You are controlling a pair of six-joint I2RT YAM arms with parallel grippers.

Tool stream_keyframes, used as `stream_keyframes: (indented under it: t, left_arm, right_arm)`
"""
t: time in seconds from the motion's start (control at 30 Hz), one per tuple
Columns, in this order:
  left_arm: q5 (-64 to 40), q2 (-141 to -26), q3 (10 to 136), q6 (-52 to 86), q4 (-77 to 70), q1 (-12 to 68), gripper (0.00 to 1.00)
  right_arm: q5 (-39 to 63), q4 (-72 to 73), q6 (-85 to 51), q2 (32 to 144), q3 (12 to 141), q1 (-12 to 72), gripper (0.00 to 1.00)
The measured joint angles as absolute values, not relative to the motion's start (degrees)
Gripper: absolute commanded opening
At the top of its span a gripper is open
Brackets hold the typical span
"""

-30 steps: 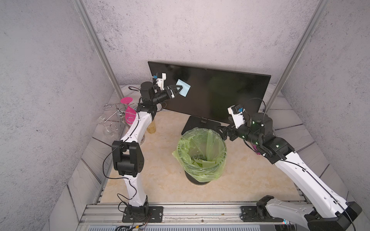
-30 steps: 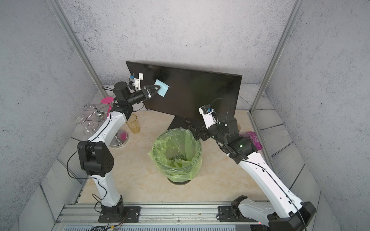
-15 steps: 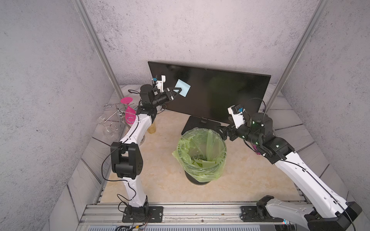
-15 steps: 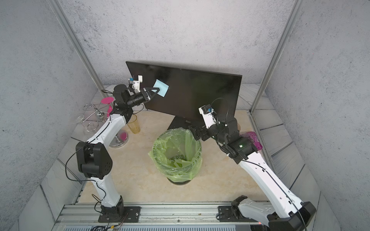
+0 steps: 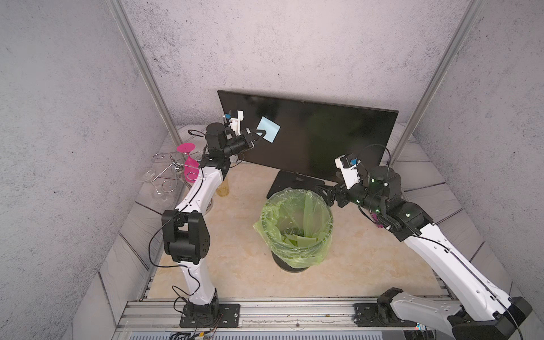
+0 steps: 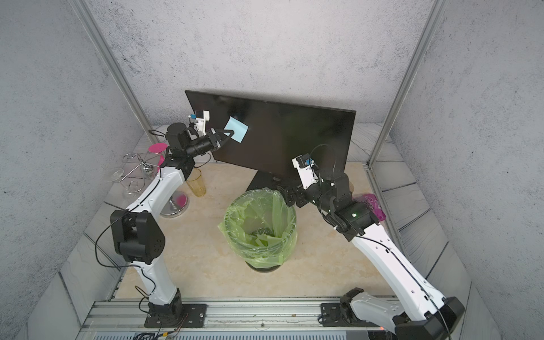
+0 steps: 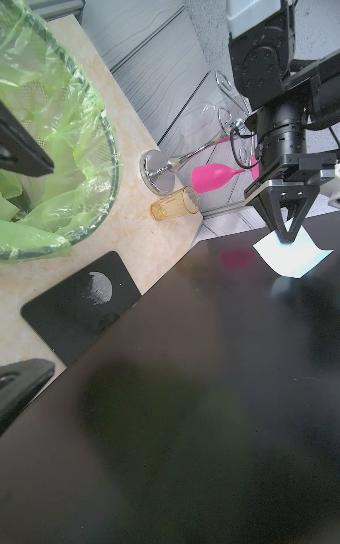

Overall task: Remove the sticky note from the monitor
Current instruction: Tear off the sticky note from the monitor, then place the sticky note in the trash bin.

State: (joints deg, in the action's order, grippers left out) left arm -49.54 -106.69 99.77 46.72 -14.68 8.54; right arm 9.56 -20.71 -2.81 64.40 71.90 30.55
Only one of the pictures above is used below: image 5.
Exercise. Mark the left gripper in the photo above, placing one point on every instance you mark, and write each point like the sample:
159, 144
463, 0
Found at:
246, 140

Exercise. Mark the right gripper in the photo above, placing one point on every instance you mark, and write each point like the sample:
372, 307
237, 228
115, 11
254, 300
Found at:
342, 191

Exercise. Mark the light blue sticky note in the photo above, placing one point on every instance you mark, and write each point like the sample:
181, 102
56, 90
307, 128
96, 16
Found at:
270, 128

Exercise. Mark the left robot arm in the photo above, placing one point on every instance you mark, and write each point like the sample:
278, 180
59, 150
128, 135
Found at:
186, 237

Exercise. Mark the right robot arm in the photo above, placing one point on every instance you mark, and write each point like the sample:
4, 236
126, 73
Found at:
482, 311

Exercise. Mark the black monitor stand base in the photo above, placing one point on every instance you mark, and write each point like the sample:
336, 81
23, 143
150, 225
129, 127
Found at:
287, 179

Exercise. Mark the black flat monitor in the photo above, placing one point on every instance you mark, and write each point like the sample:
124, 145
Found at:
313, 134

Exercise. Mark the green plastic bin liner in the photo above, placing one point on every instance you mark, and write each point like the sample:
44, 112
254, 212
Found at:
295, 229

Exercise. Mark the purple snack packet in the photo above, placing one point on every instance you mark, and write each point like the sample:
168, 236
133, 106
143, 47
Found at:
376, 220

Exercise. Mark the amber plastic tumbler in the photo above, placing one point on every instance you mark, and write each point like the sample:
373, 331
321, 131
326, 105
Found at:
224, 188

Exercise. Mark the pink plastic wine glass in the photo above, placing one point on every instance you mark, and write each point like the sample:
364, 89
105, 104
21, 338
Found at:
190, 165

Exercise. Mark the black mesh trash bin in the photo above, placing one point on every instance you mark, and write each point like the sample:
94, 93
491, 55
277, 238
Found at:
293, 263

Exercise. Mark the clear wine glass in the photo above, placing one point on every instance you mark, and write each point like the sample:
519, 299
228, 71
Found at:
162, 188

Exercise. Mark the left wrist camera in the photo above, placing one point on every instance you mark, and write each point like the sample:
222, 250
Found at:
234, 120

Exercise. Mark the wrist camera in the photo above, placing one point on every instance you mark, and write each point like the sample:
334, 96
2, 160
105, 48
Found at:
348, 166
234, 120

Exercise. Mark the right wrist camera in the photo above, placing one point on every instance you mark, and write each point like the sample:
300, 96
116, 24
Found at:
348, 166

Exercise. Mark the left aluminium frame post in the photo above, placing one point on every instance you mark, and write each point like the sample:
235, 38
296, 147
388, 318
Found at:
129, 36

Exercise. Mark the aluminium frame post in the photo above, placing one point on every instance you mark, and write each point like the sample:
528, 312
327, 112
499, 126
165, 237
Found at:
129, 36
467, 21

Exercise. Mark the right aluminium frame post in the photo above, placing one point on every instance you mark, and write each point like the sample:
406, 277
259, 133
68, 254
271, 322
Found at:
467, 21

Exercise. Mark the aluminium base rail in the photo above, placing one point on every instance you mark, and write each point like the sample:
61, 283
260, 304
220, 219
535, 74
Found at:
292, 318

